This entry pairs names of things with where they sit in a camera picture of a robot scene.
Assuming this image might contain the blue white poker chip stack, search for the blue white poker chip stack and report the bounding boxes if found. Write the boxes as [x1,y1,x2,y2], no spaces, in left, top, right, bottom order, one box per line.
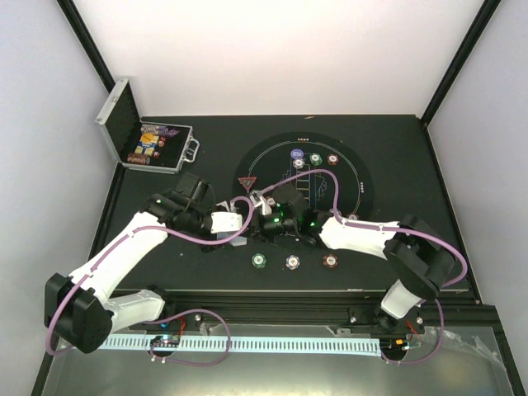
[285,255,300,270]

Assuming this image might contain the red triangular all-in button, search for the red triangular all-in button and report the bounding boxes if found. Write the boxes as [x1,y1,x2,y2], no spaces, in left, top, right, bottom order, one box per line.
[238,176,257,192]

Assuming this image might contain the green poker chip stack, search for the green poker chip stack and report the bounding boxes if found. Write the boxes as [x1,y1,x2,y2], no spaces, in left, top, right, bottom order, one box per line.
[252,253,266,269]

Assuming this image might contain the brown poker chip stack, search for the brown poker chip stack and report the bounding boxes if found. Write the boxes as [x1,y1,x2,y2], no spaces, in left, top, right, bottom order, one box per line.
[323,254,338,268]

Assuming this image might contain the purple small blind button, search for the purple small blind button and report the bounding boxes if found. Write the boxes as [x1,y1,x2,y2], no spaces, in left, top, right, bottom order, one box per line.
[290,148,304,160]

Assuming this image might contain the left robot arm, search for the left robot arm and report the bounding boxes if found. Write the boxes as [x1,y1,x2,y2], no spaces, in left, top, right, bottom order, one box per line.
[44,174,252,356]

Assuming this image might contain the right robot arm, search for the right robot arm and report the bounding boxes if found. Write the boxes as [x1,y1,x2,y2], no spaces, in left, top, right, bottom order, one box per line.
[249,184,456,334]

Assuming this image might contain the round black poker mat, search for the round black poker mat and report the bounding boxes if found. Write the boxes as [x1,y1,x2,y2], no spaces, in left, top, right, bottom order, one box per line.
[233,132,375,245]

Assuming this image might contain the aluminium poker chip case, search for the aluminium poker chip case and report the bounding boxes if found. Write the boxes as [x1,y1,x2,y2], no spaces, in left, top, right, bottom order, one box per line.
[96,78,200,174]

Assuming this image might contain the brown chips in case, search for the brown chips in case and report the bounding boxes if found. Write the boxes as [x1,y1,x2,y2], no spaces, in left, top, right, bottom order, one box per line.
[127,153,152,165]

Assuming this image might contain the red dice in case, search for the red dice in case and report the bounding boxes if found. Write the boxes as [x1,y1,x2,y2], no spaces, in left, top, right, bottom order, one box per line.
[153,137,166,158]

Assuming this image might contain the yellow blue card box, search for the yellow blue card box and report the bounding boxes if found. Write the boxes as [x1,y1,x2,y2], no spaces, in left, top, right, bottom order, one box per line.
[134,133,159,156]

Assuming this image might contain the purple chips in case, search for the purple chips in case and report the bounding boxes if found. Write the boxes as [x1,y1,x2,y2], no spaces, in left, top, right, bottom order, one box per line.
[140,123,179,138]

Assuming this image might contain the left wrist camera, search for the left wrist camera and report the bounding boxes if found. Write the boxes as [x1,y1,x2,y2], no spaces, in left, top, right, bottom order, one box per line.
[210,211,243,234]

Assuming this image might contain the black aluminium mounting rail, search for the black aluminium mounting rail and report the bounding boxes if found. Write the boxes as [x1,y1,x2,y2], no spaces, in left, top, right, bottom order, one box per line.
[161,291,423,337]

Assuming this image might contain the white perforated cable strip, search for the white perforated cable strip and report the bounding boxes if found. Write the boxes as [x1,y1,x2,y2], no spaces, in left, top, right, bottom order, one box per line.
[99,333,381,357]

